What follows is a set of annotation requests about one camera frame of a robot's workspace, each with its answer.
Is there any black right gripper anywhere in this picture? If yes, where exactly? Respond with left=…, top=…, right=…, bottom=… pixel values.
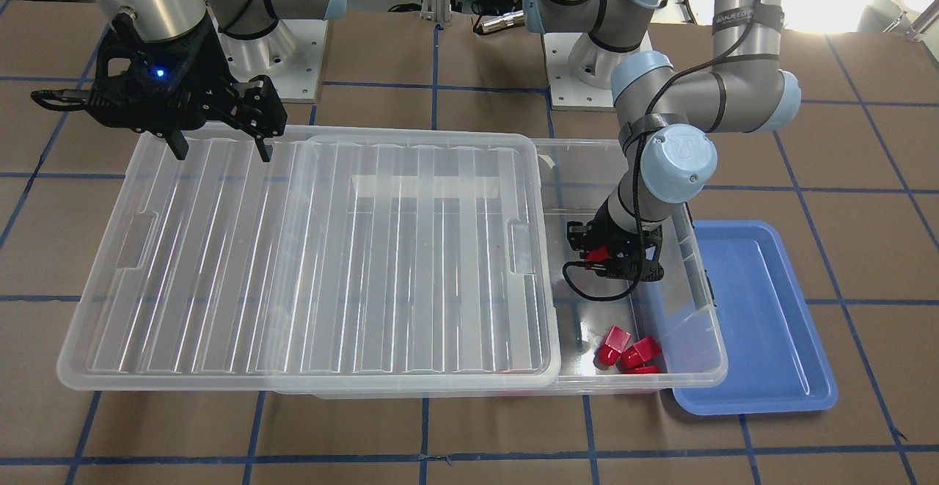
left=88, top=19, right=288, bottom=163

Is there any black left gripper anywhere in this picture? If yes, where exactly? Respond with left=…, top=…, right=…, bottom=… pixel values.
left=566, top=219, right=665, bottom=283

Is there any red block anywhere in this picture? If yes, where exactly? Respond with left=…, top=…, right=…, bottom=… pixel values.
left=624, top=365, right=662, bottom=375
left=594, top=325, right=632, bottom=369
left=583, top=245, right=610, bottom=263
left=617, top=337, right=662, bottom=373

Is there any clear plastic box lid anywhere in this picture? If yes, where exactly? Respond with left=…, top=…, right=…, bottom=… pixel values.
left=56, top=123, right=561, bottom=398

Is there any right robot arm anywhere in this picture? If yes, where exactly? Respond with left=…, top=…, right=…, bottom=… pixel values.
left=48, top=0, right=348, bottom=161

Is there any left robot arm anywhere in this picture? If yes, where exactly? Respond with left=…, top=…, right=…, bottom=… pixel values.
left=522, top=0, right=801, bottom=285

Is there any clear plastic storage box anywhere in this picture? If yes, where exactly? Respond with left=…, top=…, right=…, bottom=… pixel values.
left=296, top=139, right=698, bottom=399

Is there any blue plastic tray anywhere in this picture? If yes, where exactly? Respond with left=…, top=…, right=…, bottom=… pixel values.
left=645, top=220, right=838, bottom=416

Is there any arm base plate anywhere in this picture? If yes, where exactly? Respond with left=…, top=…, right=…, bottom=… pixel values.
left=220, top=19, right=329, bottom=103
left=543, top=33, right=629, bottom=112

